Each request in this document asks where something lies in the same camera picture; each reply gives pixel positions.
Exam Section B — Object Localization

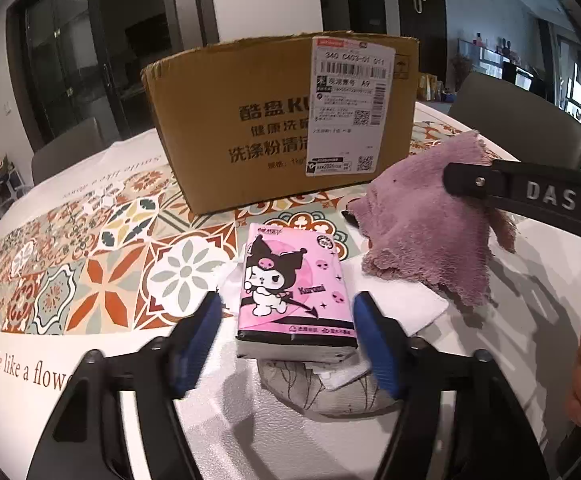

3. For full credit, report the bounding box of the pink cartoon tissue pack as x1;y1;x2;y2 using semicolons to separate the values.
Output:
234;222;360;363

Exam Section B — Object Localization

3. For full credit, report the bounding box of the white shoe rack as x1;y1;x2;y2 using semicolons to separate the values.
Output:
0;152;24;203

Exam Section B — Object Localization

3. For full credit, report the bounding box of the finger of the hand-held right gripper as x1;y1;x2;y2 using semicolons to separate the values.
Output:
443;160;581;246

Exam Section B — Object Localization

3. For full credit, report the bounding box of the purple fleece towel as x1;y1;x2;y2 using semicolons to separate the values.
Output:
346;129;518;308

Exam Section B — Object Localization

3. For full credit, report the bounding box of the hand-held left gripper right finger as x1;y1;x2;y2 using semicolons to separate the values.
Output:
353;291;553;480

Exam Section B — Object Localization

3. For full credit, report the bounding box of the brown cardboard box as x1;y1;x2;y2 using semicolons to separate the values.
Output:
140;32;420;216

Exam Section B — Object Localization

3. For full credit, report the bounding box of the grey dining chair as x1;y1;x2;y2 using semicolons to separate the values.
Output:
31;122;118;183
447;71;581;171

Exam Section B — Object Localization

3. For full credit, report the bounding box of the dark panel with gold handle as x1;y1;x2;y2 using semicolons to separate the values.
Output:
397;0;447;98

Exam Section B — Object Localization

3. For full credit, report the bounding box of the black television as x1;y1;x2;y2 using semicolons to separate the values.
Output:
500;60;537;94

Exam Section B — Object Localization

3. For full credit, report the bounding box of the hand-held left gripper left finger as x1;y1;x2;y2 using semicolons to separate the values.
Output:
25;290;224;480

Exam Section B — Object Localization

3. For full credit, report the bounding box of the dark sliding glass door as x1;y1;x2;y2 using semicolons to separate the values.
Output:
9;0;184;153

